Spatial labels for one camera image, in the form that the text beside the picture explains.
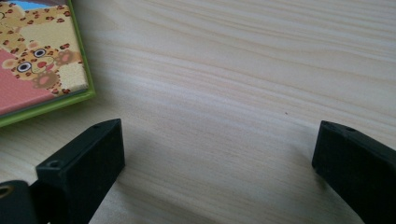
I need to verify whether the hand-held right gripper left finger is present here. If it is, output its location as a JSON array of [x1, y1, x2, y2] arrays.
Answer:
[[30, 118, 126, 224]]

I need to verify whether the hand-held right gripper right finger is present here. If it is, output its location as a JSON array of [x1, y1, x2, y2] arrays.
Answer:
[[311, 119, 396, 224]]

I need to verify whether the colourful animal picture book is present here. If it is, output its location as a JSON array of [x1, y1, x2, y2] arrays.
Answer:
[[0, 0, 97, 129]]

